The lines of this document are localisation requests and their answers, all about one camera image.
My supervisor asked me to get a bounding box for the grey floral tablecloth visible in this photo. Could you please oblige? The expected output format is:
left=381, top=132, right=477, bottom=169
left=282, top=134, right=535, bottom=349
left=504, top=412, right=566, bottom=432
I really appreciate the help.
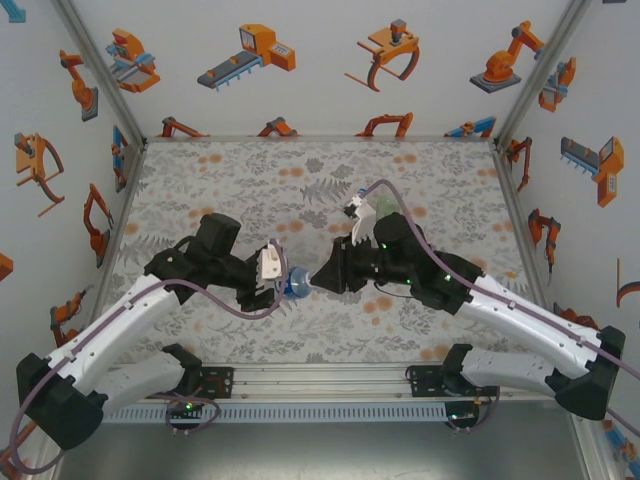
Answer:
left=102, top=141, right=559, bottom=365

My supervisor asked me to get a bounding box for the grey metal panel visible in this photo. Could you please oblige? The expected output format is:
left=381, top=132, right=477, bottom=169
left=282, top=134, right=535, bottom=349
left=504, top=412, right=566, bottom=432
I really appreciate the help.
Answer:
left=49, top=422, right=589, bottom=480

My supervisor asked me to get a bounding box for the white slotted cable duct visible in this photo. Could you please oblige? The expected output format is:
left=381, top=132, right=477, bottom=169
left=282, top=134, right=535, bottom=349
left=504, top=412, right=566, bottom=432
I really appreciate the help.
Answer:
left=67, top=403, right=447, bottom=424

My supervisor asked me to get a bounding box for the aluminium table edge rail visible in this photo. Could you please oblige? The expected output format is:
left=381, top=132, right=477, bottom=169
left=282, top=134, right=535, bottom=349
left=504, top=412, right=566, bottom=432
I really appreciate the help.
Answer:
left=89, top=141, right=150, bottom=321
left=491, top=141, right=571, bottom=361

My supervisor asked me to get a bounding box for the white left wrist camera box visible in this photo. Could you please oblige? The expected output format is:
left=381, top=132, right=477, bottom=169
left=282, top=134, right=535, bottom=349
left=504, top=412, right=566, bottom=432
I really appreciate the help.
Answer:
left=256, top=240, right=288, bottom=283

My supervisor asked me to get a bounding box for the blue label plastic bottle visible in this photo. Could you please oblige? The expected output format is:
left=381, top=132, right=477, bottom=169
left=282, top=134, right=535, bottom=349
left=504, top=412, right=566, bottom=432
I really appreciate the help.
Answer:
left=285, top=266, right=315, bottom=301

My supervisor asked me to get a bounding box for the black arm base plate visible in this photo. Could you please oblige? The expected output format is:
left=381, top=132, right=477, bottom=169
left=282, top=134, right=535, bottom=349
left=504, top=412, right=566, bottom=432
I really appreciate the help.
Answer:
left=143, top=367, right=235, bottom=400
left=409, top=364, right=501, bottom=399

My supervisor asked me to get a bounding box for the green plastic bottle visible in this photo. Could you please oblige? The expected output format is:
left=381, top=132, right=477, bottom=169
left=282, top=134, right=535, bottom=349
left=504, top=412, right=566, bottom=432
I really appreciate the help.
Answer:
left=374, top=183, right=402, bottom=221

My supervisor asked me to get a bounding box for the wide aluminium frame rail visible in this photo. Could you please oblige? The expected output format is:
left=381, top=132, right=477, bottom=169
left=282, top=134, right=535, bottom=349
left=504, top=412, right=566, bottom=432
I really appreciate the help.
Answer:
left=47, top=362, right=594, bottom=405

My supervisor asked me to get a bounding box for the aluminium frame leg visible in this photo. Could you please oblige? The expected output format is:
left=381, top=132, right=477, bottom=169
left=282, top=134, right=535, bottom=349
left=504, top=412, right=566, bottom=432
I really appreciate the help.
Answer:
left=569, top=419, right=619, bottom=480

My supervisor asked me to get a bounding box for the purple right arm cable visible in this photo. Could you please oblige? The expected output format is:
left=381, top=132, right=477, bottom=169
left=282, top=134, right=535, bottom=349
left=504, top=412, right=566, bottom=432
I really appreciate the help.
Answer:
left=360, top=178, right=640, bottom=436

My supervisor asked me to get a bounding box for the aluminium frame post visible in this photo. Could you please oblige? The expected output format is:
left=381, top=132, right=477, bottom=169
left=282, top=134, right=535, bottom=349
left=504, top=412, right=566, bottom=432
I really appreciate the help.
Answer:
left=49, top=0, right=149, bottom=146
left=492, top=0, right=594, bottom=146

